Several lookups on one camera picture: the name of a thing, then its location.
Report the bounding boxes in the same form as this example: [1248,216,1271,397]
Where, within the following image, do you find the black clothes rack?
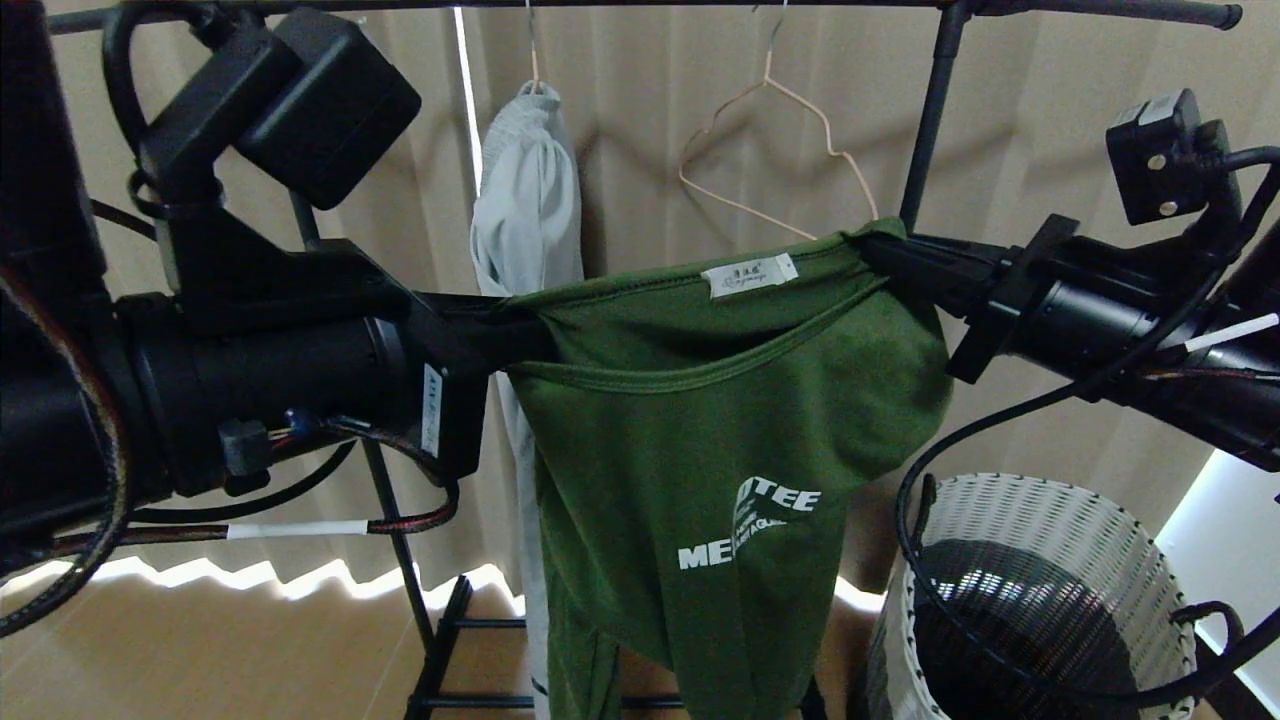
[45,0,1244,720]

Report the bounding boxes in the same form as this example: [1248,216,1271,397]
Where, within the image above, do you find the white laundry basket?
[865,473,1246,720]

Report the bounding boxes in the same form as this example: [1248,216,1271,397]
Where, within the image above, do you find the beige curtain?
[0,0,1280,611]

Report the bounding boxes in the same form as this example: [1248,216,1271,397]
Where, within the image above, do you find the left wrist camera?
[130,8,423,336]

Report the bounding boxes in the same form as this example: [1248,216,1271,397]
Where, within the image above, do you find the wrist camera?
[130,8,423,336]
[1105,90,1251,261]

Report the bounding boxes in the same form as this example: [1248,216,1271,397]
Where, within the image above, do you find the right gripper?
[945,215,1201,386]

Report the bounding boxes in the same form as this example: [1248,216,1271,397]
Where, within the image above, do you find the green garment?
[497,218,953,720]

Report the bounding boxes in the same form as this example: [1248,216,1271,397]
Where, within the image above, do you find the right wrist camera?
[1105,90,1251,261]

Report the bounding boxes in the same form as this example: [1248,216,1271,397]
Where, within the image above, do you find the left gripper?
[118,288,489,497]

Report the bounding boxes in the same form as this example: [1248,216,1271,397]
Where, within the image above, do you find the pale grey shorts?
[470,80,586,720]

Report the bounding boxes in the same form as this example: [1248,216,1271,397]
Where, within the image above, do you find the pink clothes hanger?
[525,0,547,96]
[678,0,881,241]

